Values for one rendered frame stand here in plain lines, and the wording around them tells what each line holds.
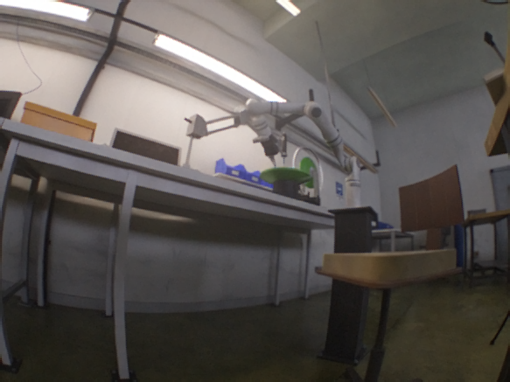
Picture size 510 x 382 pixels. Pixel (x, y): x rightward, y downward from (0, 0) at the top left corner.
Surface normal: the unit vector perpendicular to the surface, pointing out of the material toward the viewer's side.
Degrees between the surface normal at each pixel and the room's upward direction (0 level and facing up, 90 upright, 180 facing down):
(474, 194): 90
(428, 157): 90
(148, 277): 90
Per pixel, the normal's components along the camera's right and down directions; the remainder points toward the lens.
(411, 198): -0.90, -0.16
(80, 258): 0.64, -0.15
